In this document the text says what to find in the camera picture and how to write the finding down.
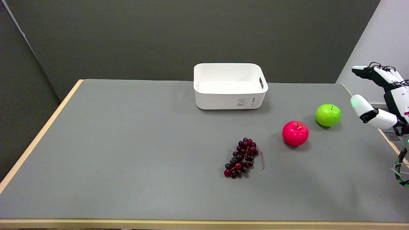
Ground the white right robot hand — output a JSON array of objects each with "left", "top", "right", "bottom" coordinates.
[{"left": 351, "top": 62, "right": 409, "bottom": 130}]

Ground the red apple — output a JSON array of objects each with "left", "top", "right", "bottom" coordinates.
[{"left": 282, "top": 121, "right": 309, "bottom": 147}]

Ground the green apple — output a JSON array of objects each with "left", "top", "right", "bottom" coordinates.
[{"left": 315, "top": 103, "right": 342, "bottom": 127}]

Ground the floor vent grille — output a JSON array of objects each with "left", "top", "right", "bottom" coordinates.
[{"left": 383, "top": 130, "right": 402, "bottom": 142}]

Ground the dark red grape bunch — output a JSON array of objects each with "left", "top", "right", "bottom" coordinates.
[{"left": 224, "top": 138, "right": 265, "bottom": 179}]

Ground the white plastic storage bin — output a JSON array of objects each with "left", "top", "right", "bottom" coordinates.
[{"left": 193, "top": 63, "right": 269, "bottom": 111}]

